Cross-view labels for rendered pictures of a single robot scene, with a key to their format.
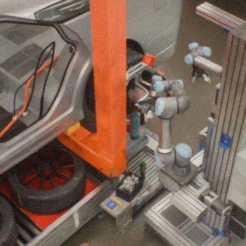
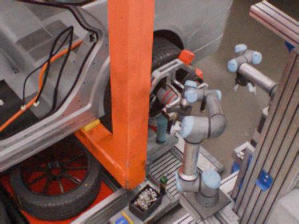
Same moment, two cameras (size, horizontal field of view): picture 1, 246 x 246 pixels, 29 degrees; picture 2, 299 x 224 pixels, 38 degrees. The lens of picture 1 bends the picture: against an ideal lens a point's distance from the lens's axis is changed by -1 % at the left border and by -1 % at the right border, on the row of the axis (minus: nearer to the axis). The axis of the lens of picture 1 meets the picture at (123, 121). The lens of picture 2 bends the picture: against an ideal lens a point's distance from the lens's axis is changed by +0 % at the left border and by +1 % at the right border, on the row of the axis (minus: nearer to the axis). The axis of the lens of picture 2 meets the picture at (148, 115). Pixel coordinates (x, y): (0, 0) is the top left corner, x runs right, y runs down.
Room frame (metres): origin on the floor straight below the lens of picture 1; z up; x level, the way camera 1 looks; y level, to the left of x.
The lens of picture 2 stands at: (0.92, -0.15, 3.14)
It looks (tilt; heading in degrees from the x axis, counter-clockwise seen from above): 48 degrees down; 4
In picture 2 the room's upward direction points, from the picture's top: 3 degrees clockwise
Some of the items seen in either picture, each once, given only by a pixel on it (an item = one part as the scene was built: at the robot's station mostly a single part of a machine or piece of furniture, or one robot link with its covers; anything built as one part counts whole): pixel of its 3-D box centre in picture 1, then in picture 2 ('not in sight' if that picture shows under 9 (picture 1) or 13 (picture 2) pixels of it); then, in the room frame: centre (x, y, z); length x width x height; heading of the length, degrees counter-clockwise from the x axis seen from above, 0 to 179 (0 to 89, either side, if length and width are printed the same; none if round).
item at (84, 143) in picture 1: (83, 135); (101, 135); (2.86, 0.33, 0.69); 0.52 x 0.17 x 0.35; 47
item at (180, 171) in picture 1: (182, 165); (207, 192); (2.38, -0.43, 0.87); 0.15 x 0.15 x 0.10
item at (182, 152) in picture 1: (182, 154); (209, 182); (2.37, -0.42, 0.98); 0.13 x 0.12 x 0.14; 95
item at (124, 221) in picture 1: (123, 213); not in sight; (2.41, 0.00, 0.21); 0.10 x 0.10 x 0.42; 47
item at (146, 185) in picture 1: (126, 195); (141, 211); (2.43, -0.02, 0.44); 0.43 x 0.17 x 0.03; 137
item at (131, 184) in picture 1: (129, 186); (145, 202); (2.46, -0.05, 0.51); 0.20 x 0.14 x 0.13; 146
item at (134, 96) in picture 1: (140, 98); (172, 99); (3.16, -0.15, 0.85); 0.21 x 0.14 x 0.14; 47
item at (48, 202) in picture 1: (47, 176); (57, 175); (2.68, 0.65, 0.39); 0.66 x 0.66 x 0.24
